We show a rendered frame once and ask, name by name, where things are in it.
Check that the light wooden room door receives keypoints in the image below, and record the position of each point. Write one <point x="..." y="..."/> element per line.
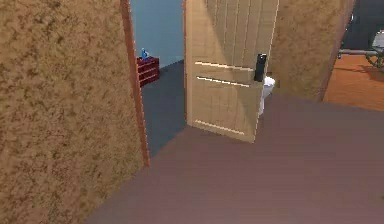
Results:
<point x="223" y="100"/>

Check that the red chest of drawers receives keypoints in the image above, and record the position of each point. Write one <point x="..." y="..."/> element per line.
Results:
<point x="147" y="71"/>

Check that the blue bottle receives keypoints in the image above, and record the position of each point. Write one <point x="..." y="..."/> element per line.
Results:
<point x="144" y="54"/>

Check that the white toilet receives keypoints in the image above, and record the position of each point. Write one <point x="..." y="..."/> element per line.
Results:
<point x="266" y="90"/>

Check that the grey metal frame chair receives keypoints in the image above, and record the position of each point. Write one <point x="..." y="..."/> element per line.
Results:
<point x="375" y="50"/>

